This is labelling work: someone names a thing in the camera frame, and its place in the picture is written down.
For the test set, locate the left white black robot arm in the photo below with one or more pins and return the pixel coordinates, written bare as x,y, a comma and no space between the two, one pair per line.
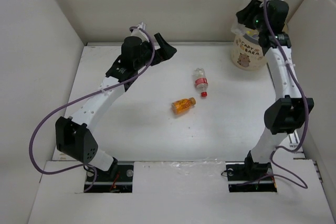
74,134

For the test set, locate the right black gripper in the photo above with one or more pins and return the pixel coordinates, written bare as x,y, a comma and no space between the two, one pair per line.
252,8

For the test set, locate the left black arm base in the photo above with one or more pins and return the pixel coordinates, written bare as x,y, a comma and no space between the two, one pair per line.
121,182

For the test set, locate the cream capybara bin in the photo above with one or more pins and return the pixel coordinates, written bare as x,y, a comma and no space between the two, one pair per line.
247,53

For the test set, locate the large clear plastic bottle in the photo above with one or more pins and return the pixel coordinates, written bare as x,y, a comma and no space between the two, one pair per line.
239,29

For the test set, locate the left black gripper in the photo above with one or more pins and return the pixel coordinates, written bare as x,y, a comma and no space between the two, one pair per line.
165,52

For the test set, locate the clear bottle red label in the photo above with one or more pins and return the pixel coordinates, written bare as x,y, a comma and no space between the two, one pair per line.
200,81

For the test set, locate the orange bottle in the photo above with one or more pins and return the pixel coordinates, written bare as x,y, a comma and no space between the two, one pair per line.
183,105

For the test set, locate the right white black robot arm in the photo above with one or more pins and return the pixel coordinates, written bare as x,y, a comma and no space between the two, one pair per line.
274,45

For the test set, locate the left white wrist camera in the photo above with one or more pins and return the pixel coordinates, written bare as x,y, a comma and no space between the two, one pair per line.
138,30

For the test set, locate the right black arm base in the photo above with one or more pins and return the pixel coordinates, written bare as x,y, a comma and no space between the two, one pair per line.
244,179

